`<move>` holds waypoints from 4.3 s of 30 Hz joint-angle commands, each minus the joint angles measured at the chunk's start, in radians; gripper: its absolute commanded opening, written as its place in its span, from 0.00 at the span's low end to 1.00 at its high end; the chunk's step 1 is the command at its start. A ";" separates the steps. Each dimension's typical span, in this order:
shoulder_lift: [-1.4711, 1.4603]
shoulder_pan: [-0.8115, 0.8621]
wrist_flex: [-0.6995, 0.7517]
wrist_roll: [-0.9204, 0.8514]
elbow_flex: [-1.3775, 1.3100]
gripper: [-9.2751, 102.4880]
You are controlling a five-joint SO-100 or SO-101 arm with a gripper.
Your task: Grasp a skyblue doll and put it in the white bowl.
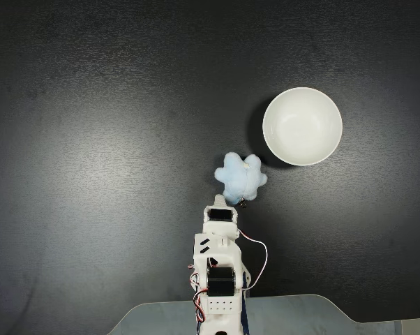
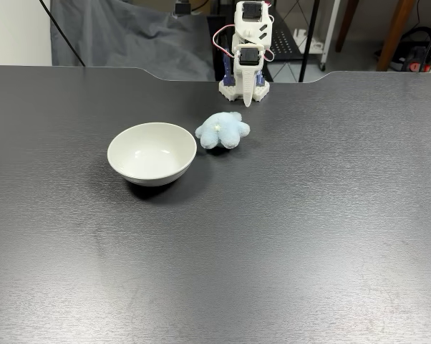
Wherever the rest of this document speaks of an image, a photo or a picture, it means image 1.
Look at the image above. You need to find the skyblue plush doll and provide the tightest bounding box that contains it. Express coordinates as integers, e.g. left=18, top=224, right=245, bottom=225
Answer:
left=214, top=151, right=269, bottom=209

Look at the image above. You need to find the white bowl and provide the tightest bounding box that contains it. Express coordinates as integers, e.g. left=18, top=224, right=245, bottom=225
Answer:
left=262, top=87, right=344, bottom=166

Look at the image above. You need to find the blue table clamp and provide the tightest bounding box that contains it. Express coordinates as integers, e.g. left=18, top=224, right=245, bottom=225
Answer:
left=240, top=271, right=250, bottom=335

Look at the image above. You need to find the red white gripper cable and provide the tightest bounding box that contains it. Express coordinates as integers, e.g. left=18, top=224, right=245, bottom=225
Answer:
left=237, top=229, right=270, bottom=290

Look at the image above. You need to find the red white base cable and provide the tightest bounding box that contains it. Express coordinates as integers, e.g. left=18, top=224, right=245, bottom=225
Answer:
left=188, top=264, right=206, bottom=324

